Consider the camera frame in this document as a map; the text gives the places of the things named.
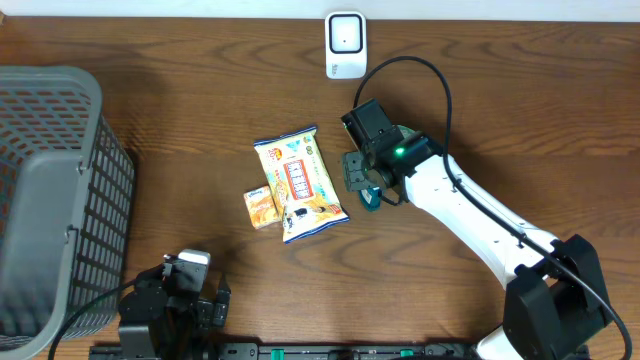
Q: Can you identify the grey plastic shopping basket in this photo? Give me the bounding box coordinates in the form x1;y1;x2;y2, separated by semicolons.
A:
1;66;136;359

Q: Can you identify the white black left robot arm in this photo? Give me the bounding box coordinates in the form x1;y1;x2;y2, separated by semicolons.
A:
118;257;231;360

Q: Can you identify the yellow snack bag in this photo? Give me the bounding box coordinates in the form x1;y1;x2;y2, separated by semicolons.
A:
254;125;350;244

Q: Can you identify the light green packet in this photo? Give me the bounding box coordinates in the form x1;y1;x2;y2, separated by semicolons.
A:
397;125;415;141

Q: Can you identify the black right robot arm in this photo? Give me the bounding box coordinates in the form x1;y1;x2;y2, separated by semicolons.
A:
342;100;615;359

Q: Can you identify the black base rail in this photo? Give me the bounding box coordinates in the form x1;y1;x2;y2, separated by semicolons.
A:
88;343;480;360

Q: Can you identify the black right camera cable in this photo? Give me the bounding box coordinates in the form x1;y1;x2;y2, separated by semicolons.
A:
351;54;634;360

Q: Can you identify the orange small carton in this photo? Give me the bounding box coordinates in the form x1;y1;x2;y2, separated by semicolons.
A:
243;186;280;229

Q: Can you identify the blue mouthwash bottle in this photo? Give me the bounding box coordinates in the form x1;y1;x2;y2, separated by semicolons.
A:
358;187;382;212

